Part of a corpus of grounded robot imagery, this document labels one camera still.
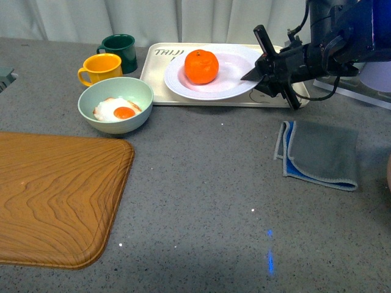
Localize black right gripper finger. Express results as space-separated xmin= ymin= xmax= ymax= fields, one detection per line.
xmin=241 ymin=68 xmax=262 ymax=81

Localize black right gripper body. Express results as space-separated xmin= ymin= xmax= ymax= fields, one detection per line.
xmin=254 ymin=25 xmax=306 ymax=110

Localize white ceramic plate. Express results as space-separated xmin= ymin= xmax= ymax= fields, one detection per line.
xmin=164 ymin=44 xmax=261 ymax=101

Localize orange mandarin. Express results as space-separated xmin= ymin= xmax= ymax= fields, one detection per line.
xmin=184 ymin=49 xmax=219 ymax=85

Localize grey blue folded cloth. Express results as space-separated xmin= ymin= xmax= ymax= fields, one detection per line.
xmin=274 ymin=121 xmax=358 ymax=192

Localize cream bear serving tray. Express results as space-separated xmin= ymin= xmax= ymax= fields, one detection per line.
xmin=139 ymin=42 xmax=310 ymax=109

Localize purple plastic cup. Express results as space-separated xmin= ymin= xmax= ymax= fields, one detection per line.
xmin=359 ymin=61 xmax=391 ymax=93

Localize dark green mug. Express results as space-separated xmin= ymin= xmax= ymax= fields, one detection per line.
xmin=97 ymin=34 xmax=138 ymax=74

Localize light green bowl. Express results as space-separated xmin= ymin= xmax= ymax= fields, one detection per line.
xmin=78 ymin=77 xmax=153 ymax=134

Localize fake fried egg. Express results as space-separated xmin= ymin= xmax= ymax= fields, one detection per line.
xmin=93 ymin=98 xmax=142 ymax=122

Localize yellow mug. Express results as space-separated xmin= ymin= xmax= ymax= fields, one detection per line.
xmin=78 ymin=53 xmax=123 ymax=87

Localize wooden tray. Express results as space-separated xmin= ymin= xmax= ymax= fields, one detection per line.
xmin=1 ymin=132 xmax=135 ymax=270

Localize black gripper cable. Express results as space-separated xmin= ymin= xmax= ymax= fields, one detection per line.
xmin=288 ymin=73 xmax=341 ymax=102

